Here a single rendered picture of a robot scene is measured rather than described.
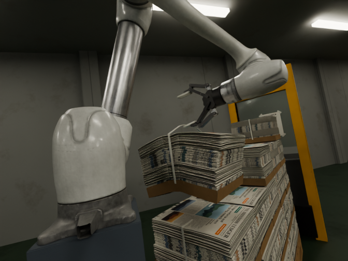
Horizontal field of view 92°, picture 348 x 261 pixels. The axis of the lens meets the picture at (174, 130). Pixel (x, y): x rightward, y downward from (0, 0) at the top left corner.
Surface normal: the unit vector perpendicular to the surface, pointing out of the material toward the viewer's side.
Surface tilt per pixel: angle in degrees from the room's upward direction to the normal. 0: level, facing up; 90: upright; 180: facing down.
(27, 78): 90
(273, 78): 121
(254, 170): 90
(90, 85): 90
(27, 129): 90
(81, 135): 78
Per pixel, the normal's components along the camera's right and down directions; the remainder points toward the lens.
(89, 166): 0.40, -0.13
